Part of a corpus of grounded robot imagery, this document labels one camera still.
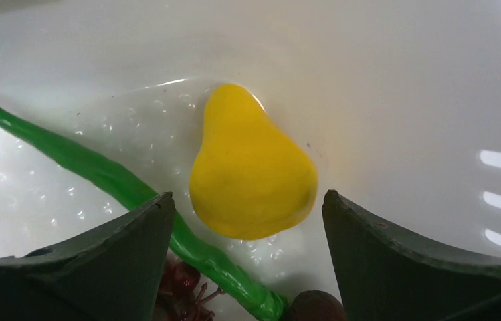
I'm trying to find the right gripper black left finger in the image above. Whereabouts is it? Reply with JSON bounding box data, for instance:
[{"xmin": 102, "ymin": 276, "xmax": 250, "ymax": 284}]
[{"xmin": 0, "ymin": 192, "xmax": 176, "ymax": 320}]

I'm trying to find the green chili pepper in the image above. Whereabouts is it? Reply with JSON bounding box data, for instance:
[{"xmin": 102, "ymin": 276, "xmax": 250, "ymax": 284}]
[{"xmin": 0, "ymin": 108, "xmax": 289, "ymax": 320}]

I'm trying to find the white plastic basket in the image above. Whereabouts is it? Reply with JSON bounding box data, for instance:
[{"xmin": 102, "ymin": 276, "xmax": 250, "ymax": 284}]
[{"xmin": 0, "ymin": 1, "xmax": 501, "ymax": 300}]

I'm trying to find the yellow pear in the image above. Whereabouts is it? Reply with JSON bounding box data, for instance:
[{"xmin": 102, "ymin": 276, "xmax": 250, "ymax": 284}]
[{"xmin": 189, "ymin": 84, "xmax": 319, "ymax": 240}]

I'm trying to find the purple grape bunch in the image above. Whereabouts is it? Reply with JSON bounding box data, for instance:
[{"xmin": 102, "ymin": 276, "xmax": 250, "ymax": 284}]
[{"xmin": 152, "ymin": 260, "xmax": 225, "ymax": 321}]

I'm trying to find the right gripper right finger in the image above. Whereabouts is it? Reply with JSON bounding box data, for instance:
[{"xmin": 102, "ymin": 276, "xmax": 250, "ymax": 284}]
[{"xmin": 322, "ymin": 190, "xmax": 501, "ymax": 320}]

